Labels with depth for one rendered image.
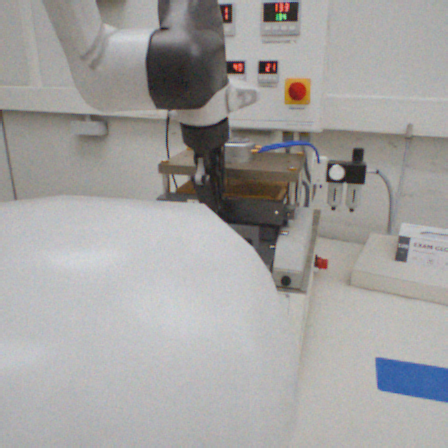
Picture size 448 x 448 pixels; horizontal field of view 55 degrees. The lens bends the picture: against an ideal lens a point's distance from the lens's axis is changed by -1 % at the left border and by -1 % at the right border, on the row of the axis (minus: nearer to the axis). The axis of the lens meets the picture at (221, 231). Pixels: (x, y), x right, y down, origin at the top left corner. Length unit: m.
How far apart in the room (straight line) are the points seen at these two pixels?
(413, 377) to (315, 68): 0.65
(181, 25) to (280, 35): 0.47
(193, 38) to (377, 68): 0.92
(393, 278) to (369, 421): 0.46
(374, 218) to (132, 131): 0.96
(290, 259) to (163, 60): 0.40
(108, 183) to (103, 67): 1.38
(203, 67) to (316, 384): 0.58
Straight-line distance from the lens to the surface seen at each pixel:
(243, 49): 1.01
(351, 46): 1.40
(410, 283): 1.16
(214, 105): 0.63
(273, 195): 0.82
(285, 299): 0.76
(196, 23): 0.56
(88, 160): 1.95
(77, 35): 0.53
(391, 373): 0.90
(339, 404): 0.81
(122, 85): 0.54
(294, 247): 0.76
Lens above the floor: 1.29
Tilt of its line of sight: 21 degrees down
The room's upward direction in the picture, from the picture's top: straight up
